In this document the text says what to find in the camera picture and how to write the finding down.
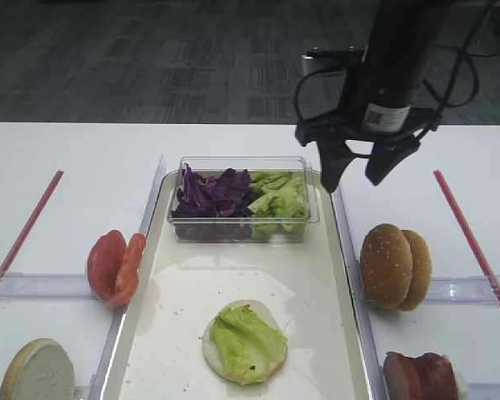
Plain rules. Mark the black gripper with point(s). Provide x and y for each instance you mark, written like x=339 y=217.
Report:
x=384 y=126

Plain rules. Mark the green lettuce leaf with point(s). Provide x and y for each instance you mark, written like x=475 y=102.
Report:
x=248 y=343

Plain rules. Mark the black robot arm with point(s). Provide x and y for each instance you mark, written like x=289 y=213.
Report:
x=376 y=101

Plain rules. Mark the green lettuce pile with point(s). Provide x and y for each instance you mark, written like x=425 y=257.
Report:
x=278 y=196

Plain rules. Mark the front meat patty slice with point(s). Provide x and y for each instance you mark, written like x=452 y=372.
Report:
x=401 y=378

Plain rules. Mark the front sesame bun top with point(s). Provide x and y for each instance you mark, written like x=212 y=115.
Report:
x=386 y=266

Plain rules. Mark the sesame bun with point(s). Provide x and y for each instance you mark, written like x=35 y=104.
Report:
x=421 y=271
x=386 y=266

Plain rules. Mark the rear sesame bun top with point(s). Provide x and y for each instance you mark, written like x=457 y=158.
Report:
x=421 y=271

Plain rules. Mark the purple cabbage leaves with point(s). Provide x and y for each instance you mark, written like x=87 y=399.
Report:
x=226 y=196

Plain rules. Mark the clear plastic food container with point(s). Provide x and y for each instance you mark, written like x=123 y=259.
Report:
x=239 y=229

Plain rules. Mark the bottom bun slice on tray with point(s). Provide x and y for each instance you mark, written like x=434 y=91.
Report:
x=210 y=350

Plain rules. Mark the clear holder upper right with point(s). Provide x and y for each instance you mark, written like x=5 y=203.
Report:
x=474 y=290

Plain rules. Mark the clear holder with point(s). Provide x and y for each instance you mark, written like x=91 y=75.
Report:
x=479 y=391
x=84 y=392
x=20 y=285
x=474 y=290

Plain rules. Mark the right red strip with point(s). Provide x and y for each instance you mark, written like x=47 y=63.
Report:
x=468 y=233

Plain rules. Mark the red strip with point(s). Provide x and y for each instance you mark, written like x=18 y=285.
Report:
x=21 y=237
x=468 y=233

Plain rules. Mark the clear holder lower right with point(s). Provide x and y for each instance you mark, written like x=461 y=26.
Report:
x=479 y=391

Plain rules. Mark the cream metal tray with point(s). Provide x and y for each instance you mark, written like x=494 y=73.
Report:
x=185 y=284

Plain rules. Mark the left red strip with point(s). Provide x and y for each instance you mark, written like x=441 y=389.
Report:
x=21 y=237

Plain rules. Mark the clear holder lower left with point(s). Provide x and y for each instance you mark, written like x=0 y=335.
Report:
x=84 y=392

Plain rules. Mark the clear holder upper left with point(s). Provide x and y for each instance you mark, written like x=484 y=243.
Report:
x=20 y=285

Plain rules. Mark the upright bun half left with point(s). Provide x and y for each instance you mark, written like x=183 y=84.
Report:
x=41 y=369

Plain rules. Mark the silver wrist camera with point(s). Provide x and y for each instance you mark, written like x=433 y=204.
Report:
x=350 y=61

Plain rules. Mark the right long clear rail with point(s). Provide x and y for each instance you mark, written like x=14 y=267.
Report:
x=375 y=381

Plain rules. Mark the long clear rail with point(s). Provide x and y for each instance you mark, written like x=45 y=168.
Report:
x=98 y=387
x=375 y=381

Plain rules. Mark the left long clear rail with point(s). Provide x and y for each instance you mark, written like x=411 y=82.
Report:
x=98 y=387

